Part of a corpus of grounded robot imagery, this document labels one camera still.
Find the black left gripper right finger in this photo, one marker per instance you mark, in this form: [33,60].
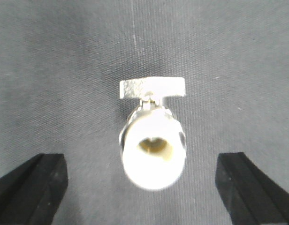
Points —
[249,195]

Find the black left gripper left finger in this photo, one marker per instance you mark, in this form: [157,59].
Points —
[31,193]

